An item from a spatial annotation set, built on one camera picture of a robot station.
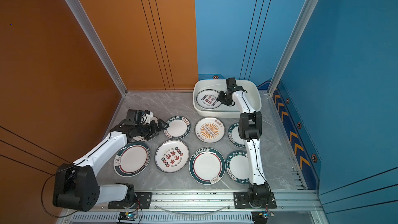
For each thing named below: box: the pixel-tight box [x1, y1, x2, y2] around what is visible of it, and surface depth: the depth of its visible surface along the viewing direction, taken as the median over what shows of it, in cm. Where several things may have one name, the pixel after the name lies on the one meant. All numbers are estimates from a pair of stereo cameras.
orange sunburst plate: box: [194, 116, 226, 144], surface depth 99 cm
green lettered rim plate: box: [163, 115, 192, 140], surface depth 101 cm
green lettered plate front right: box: [225, 150, 250, 185], surface depth 87 cm
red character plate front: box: [154, 139, 190, 174], surface depth 89 cm
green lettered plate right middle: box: [227, 122, 246, 148], surface depth 96 cm
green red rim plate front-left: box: [113, 142, 151, 178], surface depth 86 cm
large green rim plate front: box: [188, 147, 226, 186], surface depth 85 cm
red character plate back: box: [195, 88, 222, 110], surface depth 116 cm
